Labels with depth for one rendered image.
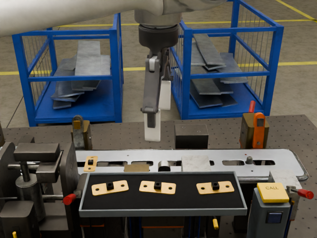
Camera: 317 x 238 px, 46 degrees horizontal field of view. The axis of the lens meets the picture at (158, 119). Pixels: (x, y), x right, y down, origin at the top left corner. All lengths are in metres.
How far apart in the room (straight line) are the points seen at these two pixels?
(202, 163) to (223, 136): 0.94
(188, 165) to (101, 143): 0.94
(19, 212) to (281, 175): 0.73
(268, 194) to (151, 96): 0.40
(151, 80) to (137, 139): 1.29
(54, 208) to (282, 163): 0.75
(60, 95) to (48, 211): 2.37
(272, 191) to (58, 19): 0.63
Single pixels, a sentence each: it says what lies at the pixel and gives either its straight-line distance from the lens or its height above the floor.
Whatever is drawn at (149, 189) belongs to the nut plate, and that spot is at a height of 1.16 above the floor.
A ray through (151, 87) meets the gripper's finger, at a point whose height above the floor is 1.46.
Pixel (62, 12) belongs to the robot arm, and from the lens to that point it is 0.52.
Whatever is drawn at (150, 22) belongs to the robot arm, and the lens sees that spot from 0.67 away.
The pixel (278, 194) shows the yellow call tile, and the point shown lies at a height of 1.16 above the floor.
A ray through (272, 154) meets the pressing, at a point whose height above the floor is 1.00.
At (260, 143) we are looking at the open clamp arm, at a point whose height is 1.01.
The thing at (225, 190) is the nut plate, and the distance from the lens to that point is 0.90.
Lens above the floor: 1.73
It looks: 29 degrees down
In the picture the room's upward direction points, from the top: straight up
